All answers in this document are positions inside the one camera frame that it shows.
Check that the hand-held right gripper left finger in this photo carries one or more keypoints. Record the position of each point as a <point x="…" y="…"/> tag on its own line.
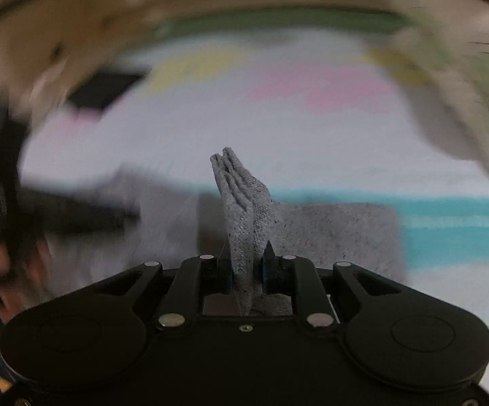
<point x="226" y="273"/>

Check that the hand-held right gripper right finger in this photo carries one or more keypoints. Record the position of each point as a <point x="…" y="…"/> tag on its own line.
<point x="267" y="273"/>

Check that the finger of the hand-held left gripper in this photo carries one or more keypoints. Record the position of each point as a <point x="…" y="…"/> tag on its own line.
<point x="84" y="215"/>

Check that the grey pants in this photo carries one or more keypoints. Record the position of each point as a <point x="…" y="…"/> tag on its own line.
<point x="333" y="237"/>

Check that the person's left hand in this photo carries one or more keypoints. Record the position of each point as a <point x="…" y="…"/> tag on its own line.
<point x="20" y="279"/>

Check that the black folded cloth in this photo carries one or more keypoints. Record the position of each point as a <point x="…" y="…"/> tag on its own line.
<point x="105" y="91"/>

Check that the floral pastel bed sheet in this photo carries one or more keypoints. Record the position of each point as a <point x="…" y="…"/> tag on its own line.
<point x="303" y="148"/>

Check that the wooden headboard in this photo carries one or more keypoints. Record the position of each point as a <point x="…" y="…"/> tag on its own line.
<point x="113" y="4"/>

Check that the beige leaf-print quilt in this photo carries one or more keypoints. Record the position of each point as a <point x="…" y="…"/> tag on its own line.
<point x="451" y="63"/>

